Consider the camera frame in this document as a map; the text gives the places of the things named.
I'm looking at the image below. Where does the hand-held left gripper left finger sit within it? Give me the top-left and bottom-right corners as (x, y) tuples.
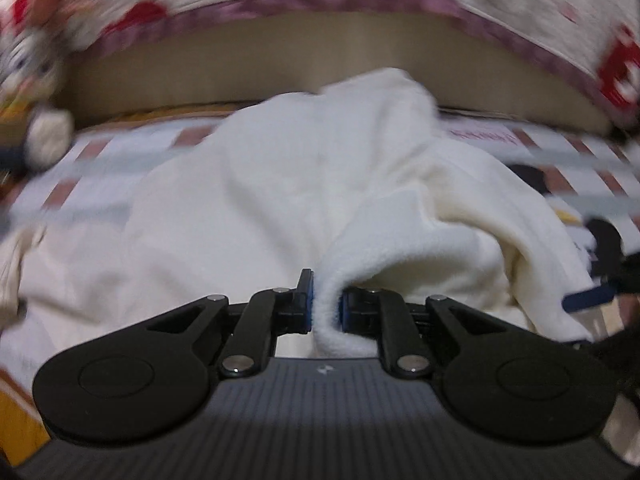
(145, 269), (316, 380)

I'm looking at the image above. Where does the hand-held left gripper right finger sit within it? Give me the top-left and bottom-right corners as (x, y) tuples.
(340, 286), (508, 380)

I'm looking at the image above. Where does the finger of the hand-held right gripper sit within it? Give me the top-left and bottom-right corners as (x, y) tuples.
(590, 331), (640, 398)
(562, 260), (640, 314)

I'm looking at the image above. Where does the white fleece garment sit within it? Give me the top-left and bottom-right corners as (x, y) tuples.
(0, 67), (596, 361)

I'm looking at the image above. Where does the striped printed bed sheet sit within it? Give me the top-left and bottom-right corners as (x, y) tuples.
(0, 105), (640, 461)

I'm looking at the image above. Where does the grey stuffed toy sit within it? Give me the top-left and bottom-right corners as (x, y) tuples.
(0, 0), (76, 171)

